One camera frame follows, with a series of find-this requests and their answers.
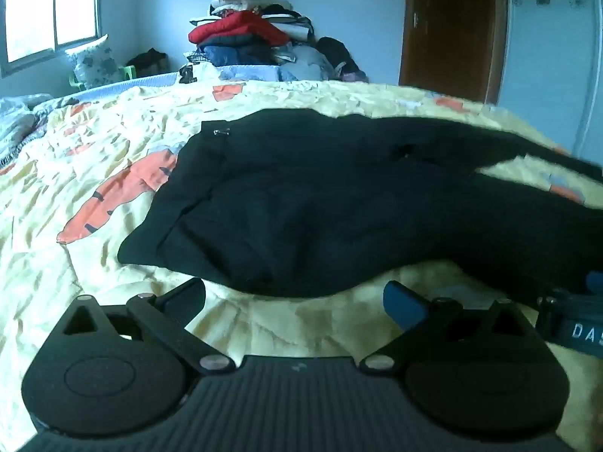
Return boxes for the pile of clothes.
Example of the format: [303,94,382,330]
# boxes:
[181,0,370,84]

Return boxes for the window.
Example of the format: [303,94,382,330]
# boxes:
[0,0,103,77]

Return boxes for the green plastic chair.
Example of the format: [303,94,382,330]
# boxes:
[70,65,138,91]

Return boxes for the red jacket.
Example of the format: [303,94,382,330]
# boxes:
[188,11,291,48]

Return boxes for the floral pillow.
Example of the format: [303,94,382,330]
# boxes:
[66,35,126,90]

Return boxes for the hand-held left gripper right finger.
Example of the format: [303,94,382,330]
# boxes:
[359,281,536,376]

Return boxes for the white wardrobe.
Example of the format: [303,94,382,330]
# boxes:
[498,0,603,166]

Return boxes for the grey striped bedding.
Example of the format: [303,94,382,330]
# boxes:
[0,93,54,173]

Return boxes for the yellow printed blanket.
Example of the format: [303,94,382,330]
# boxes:
[0,78,603,434]

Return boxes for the brown wooden door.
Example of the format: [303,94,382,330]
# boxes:
[398,0,509,105]

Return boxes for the dark bag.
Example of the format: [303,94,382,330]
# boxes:
[126,48,168,76]

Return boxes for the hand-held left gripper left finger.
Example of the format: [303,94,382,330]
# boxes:
[59,277,236,375]

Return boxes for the black pants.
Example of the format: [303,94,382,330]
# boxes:
[117,108,603,303]

